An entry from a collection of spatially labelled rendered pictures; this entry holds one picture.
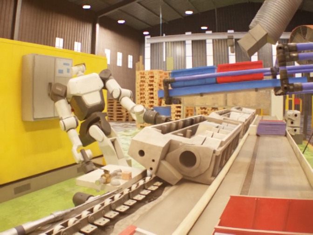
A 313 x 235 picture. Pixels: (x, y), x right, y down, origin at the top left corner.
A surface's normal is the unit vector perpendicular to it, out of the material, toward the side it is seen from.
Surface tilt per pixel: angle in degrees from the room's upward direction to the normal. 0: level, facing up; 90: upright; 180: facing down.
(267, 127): 92
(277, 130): 92
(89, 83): 67
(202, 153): 90
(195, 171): 90
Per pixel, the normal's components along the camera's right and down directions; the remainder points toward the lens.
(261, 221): -0.42, 0.04
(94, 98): 0.47, -0.33
